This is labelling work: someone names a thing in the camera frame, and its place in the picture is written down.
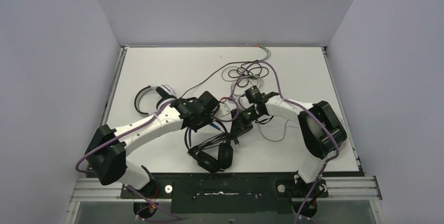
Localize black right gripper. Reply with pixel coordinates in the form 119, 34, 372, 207
231, 105, 264, 140

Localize black headphone cable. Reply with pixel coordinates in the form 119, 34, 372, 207
188, 130, 242, 152

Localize white and black headphones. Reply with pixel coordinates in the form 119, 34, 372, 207
134, 84, 177, 116

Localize black headphones with blue band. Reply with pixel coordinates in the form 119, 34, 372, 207
184, 121, 234, 173

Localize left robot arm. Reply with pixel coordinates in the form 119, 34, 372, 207
85, 91, 230, 196

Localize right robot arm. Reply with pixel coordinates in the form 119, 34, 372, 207
230, 86, 348, 196

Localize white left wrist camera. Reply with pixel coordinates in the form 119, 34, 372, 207
219, 97, 238, 109

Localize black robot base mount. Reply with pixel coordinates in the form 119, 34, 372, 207
142, 172, 328, 214

